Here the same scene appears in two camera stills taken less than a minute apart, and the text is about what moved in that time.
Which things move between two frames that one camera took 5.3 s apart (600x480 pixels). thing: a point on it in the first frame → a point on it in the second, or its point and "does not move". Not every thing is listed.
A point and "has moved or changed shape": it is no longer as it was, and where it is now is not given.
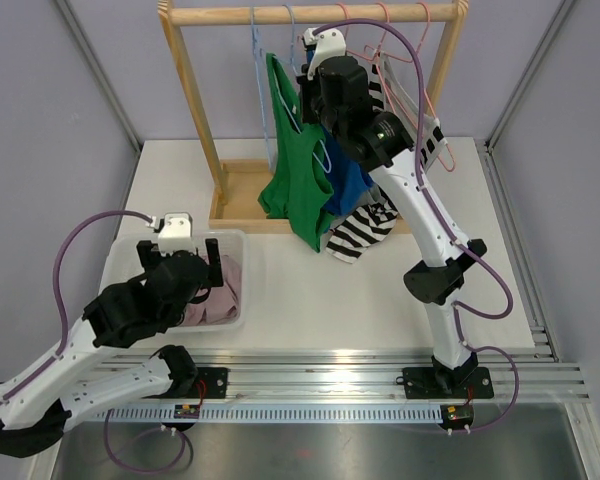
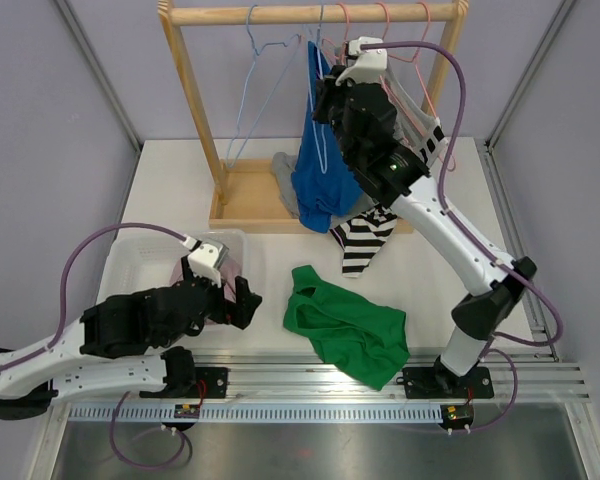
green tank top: [299, 182] → [363, 340]
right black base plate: [420, 383] does not move
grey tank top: [379, 189] has moved or changed shape
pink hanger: [348, 16] does not move
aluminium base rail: [519, 373] does not move
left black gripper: [215, 277] → [238, 314]
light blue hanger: [321, 153] has moved or changed shape
